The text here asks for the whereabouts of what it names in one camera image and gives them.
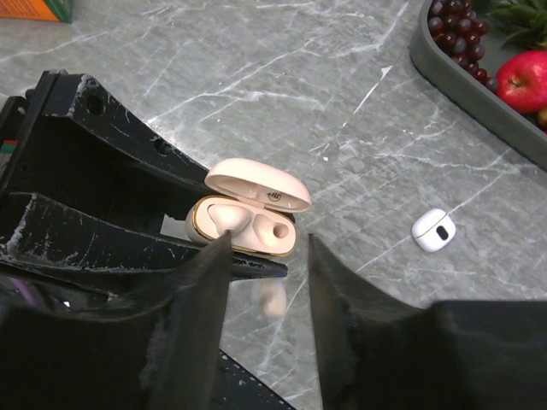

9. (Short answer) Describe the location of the dark grey fruit tray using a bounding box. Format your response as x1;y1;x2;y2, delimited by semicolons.
409;1;546;170

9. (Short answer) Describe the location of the pink earbud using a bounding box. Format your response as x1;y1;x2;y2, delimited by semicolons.
208;204;252;234
258;281;288;318

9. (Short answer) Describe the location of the dark purple grape bunch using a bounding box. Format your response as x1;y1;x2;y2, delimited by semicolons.
427;0;499;92

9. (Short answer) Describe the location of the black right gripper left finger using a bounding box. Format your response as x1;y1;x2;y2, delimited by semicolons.
1;234;232;409

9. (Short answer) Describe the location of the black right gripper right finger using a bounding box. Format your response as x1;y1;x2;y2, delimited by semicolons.
308;236;546;409

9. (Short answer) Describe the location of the pink earbuds charging case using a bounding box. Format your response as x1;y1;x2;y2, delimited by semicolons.
185;158;312;257

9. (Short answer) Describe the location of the white earbuds charging case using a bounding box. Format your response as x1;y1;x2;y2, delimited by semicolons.
411;208;456;253

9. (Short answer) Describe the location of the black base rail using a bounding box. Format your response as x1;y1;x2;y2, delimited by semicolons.
209;349;295;410

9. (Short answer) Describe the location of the orange juice box near left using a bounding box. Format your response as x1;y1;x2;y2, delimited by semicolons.
0;0;73;23

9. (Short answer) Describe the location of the small pineapple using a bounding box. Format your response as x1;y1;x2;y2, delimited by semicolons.
487;0;546;50

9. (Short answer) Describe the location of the red apple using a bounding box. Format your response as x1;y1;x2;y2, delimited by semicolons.
496;50;546;114

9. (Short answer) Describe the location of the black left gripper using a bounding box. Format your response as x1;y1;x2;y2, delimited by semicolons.
0;69;289;300

